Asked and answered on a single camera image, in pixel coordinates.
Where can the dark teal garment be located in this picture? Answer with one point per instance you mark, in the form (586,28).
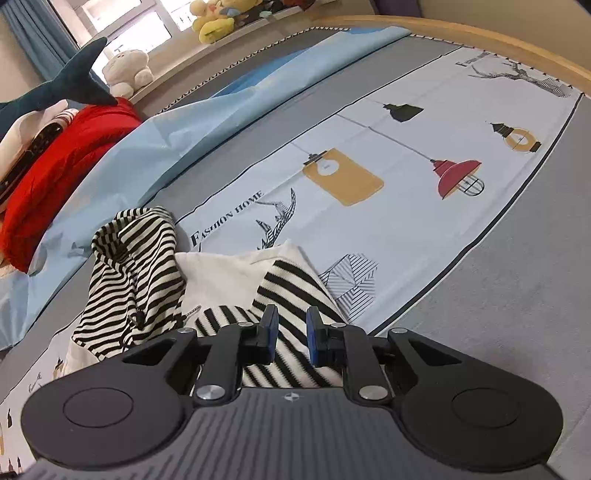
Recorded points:
(69,87)

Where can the black white striped small garment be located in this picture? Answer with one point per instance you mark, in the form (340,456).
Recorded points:
(138,258)

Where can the cream blanket with dark trim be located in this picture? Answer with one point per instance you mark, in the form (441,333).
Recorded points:
(14,138)

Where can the blue curtain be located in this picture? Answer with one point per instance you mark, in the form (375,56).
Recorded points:
(32,32)

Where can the red blanket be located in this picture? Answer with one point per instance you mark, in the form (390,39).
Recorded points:
(60,175)

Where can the window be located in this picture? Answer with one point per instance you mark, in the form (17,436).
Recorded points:
(138,27)

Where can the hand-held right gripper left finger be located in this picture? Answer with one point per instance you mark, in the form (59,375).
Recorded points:
(270,328)

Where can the white plush toy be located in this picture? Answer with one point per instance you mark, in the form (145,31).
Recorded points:
(127,69)

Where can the light blue sheet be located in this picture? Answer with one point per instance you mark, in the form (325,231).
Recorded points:
(184,138)

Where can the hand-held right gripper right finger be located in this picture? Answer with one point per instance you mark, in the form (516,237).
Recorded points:
(314,339)

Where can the yellow plush toy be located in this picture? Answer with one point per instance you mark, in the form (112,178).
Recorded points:
(212,27)

